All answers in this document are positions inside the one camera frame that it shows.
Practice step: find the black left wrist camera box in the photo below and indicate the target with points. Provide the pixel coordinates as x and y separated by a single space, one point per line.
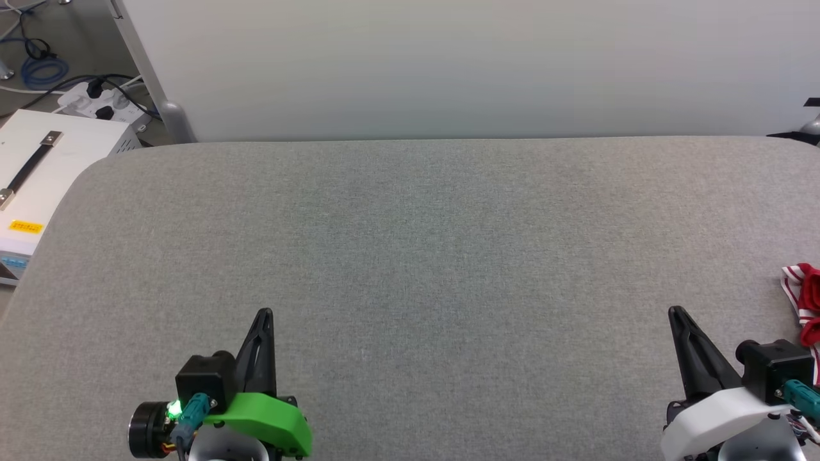
205 378

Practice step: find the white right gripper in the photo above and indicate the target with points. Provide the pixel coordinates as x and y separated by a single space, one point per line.
717 416

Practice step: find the white power strip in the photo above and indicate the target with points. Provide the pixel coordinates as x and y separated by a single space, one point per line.
102 102

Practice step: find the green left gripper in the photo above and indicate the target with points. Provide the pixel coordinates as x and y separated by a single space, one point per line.
269 419

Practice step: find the white partition panel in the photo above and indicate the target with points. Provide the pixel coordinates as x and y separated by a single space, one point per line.
448 64

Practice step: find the grey metal furniture leg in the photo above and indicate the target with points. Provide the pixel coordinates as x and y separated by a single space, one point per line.
5 69

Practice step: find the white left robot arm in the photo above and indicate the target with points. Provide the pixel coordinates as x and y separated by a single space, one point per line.
150 429

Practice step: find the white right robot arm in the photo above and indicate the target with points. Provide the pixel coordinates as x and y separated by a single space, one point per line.
762 445

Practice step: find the red white basketball jersey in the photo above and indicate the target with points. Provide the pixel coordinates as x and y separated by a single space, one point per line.
808 294

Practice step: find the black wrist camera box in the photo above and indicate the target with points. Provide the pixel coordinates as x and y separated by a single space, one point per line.
775 368
205 378

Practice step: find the black stand base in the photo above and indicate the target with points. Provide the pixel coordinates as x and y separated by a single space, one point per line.
804 131

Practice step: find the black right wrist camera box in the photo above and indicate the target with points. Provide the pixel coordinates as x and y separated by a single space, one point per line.
775 368

